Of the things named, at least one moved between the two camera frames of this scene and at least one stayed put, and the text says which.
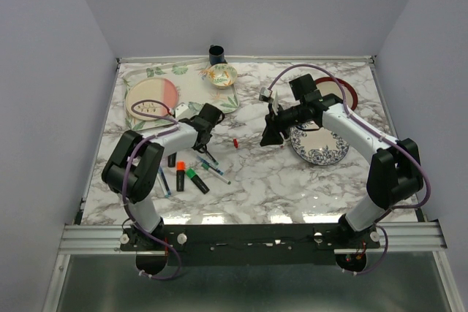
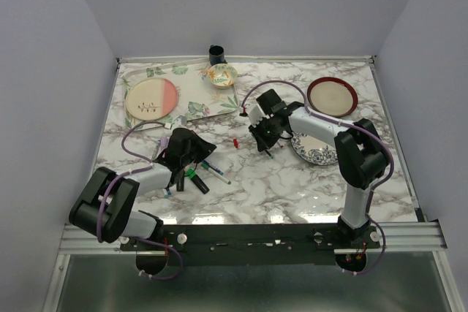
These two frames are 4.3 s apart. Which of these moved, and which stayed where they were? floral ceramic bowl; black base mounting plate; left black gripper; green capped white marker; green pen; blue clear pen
Moved: green pen; left black gripper
Stayed: black base mounting plate; floral ceramic bowl; green capped white marker; blue clear pen
